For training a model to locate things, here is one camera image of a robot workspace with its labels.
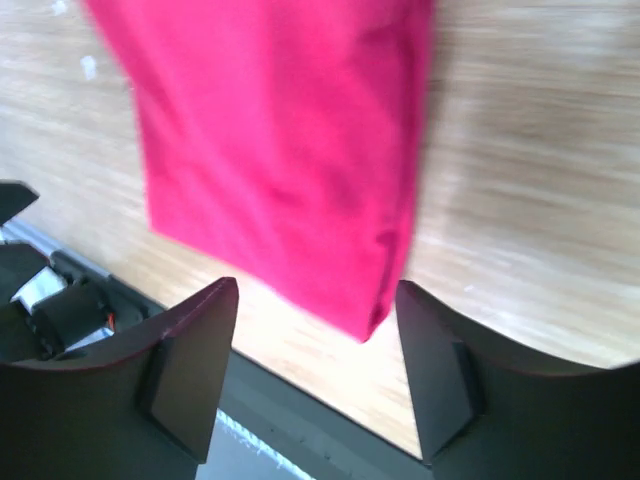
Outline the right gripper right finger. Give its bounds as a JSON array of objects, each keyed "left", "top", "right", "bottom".
[{"left": 395, "top": 281, "right": 639, "bottom": 479}]

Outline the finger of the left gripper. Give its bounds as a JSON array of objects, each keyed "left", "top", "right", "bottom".
[{"left": 0, "top": 180, "right": 39, "bottom": 223}]

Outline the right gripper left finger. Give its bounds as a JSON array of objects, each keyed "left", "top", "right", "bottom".
[{"left": 1, "top": 277, "right": 239, "bottom": 479}]

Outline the pink t shirt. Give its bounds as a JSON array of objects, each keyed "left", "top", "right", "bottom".
[{"left": 86, "top": 1, "right": 434, "bottom": 342}]

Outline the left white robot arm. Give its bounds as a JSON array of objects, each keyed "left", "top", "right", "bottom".
[{"left": 1, "top": 238, "right": 153, "bottom": 363}]

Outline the aluminium frame rail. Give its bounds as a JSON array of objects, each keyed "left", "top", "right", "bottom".
[{"left": 2, "top": 220, "right": 110, "bottom": 277}]

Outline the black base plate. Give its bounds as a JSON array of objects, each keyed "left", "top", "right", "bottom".
[{"left": 99, "top": 269, "right": 431, "bottom": 480}]

